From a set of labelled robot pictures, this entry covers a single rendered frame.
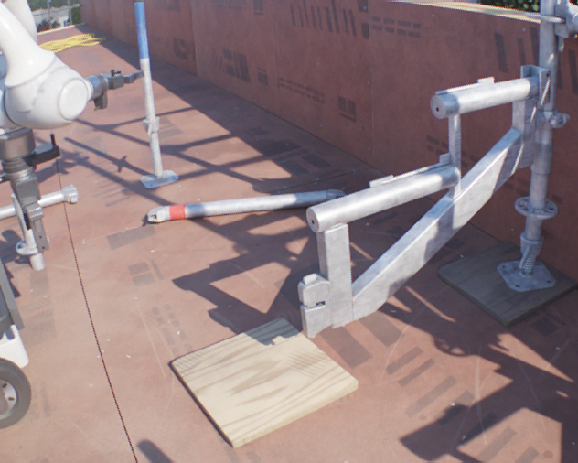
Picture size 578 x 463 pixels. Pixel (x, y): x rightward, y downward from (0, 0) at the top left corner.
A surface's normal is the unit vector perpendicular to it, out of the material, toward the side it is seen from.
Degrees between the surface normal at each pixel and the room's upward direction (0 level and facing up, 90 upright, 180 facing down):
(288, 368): 0
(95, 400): 0
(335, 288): 90
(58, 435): 0
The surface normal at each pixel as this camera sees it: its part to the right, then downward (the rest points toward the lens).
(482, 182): 0.44, 0.37
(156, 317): -0.06, -0.90
